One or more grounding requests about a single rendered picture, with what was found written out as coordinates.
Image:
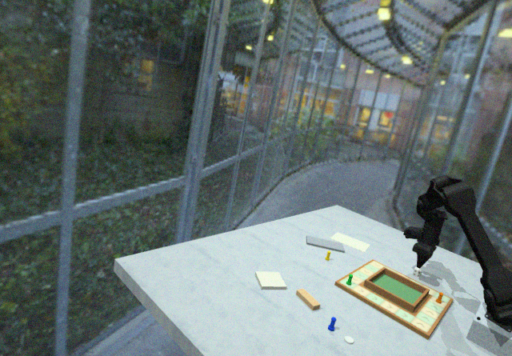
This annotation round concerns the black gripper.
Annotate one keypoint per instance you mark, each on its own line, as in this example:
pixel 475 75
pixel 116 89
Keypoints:
pixel 427 246

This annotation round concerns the white die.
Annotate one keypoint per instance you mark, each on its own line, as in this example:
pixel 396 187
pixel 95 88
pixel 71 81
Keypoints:
pixel 417 272

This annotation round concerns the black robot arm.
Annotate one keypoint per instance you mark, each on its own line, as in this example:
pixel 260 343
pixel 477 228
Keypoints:
pixel 458 198

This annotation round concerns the blue pawn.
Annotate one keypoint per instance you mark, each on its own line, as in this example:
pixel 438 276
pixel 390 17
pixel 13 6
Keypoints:
pixel 331 327

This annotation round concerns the tan wooden block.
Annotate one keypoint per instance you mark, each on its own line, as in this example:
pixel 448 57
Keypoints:
pixel 307 299

